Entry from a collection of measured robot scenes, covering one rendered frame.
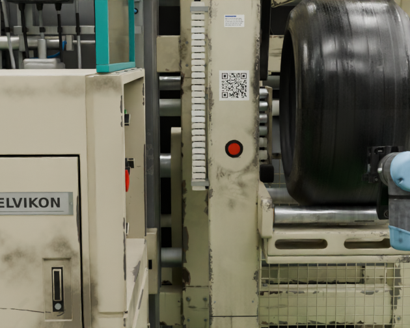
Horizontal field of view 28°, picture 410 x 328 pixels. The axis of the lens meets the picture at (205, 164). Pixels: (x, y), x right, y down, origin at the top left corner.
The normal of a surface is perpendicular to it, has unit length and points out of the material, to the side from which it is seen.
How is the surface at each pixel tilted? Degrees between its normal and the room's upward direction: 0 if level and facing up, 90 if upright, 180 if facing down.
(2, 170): 90
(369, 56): 64
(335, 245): 90
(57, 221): 90
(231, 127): 90
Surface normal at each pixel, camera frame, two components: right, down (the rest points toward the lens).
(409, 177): 0.01, 0.01
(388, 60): 0.01, -0.29
